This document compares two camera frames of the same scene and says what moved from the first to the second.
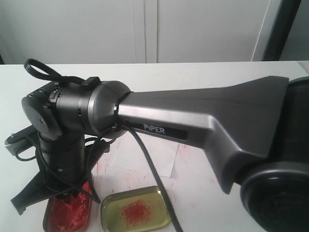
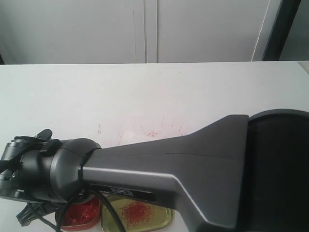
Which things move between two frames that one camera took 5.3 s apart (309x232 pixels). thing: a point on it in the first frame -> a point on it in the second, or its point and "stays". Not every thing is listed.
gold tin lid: x=133 y=210 stays
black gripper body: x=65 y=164 -> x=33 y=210
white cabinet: x=136 y=31 stays
